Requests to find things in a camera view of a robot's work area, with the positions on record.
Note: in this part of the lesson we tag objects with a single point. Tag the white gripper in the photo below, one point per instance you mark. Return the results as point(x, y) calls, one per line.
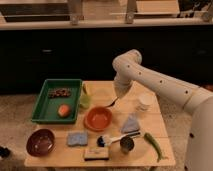
point(122, 87)

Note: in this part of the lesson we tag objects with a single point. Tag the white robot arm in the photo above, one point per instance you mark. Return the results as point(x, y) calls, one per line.
point(192, 98)

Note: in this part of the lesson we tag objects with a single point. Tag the orange bowl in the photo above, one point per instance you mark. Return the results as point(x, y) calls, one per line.
point(98, 118)

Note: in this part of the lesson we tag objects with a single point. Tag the purple bowl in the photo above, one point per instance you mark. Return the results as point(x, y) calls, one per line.
point(40, 143)

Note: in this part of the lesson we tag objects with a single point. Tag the white cup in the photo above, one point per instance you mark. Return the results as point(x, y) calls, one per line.
point(145, 100)

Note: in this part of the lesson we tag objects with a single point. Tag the green cup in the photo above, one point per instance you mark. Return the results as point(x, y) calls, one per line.
point(85, 101)

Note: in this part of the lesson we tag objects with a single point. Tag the grey folded cloth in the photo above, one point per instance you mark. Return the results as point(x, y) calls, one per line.
point(130, 125)

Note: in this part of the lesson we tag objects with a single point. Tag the wooden table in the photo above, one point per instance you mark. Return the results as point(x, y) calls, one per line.
point(143, 154)

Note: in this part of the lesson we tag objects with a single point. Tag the metal measuring cup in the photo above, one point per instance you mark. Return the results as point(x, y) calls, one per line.
point(126, 144)

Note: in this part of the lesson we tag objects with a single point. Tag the orange fruit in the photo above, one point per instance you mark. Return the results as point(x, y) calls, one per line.
point(64, 110)

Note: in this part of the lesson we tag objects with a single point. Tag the green plastic tray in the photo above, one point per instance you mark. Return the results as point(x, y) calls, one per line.
point(46, 109)

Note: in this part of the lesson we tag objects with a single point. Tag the green chili pepper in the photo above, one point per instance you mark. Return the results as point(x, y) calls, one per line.
point(149, 138)

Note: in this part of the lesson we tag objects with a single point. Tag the brown granola bar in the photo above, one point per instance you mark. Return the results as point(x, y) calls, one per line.
point(61, 92)

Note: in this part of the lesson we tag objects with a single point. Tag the wooden eraser block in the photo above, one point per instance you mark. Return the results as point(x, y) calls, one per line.
point(96, 154)

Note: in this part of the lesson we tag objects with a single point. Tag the blue sponge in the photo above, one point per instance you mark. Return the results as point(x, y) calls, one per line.
point(77, 139)

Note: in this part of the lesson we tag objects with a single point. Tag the black object on floor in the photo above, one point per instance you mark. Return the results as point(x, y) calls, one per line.
point(4, 152)

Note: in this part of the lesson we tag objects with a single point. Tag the dish brush white handle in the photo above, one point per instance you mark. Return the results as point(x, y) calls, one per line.
point(106, 140)

